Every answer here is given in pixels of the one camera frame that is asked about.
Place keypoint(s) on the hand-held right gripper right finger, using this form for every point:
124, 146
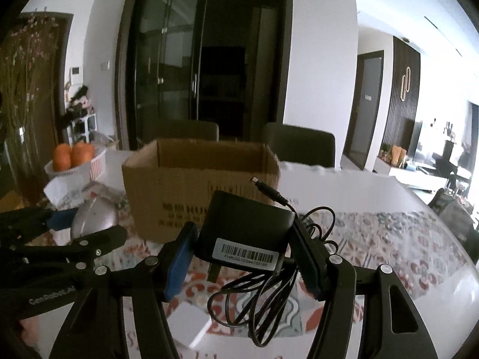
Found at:
310, 273

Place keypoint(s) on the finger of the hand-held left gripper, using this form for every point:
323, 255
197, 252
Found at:
61, 218
86, 245

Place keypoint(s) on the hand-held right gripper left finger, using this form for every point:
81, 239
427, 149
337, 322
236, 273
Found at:
179, 265

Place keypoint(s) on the silver round compact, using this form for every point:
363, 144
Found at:
93, 215

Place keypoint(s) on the brown cardboard box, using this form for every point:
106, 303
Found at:
179, 190

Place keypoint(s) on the floral tissue pack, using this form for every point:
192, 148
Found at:
71, 194

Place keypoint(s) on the woven wicker box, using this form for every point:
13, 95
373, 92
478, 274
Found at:
13, 199

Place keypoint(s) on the white rectangular box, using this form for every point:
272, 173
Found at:
189, 325

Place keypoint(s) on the orange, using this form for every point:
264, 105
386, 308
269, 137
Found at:
83, 154
61, 157

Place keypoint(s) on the white fruit bowl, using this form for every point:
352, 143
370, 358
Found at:
98, 168

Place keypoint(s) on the glass vase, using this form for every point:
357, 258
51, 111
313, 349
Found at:
18, 164

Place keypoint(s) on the cluttered white shelf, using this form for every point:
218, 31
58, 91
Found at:
80, 119

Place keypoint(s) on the dark dining chair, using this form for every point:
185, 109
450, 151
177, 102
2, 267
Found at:
299, 142
187, 131

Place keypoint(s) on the white low cabinet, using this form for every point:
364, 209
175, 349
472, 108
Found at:
404, 174

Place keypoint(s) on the wooden block decorations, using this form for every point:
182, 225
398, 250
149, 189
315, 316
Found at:
394, 155

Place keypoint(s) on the dried flower bouquet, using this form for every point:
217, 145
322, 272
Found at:
26, 74

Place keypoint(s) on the dark side chair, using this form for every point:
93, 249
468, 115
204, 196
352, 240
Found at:
456, 213

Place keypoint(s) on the dark interior door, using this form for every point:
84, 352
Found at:
368, 112

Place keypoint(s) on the dark glass sliding door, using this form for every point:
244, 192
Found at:
168, 63

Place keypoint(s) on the wall intercom panel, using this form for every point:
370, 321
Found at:
76, 74

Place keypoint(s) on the white wall switch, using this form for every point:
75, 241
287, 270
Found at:
106, 65

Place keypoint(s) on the dark slatted wall panel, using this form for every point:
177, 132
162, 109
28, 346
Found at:
393, 93

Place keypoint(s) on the gold wall decoration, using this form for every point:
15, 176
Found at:
400, 89

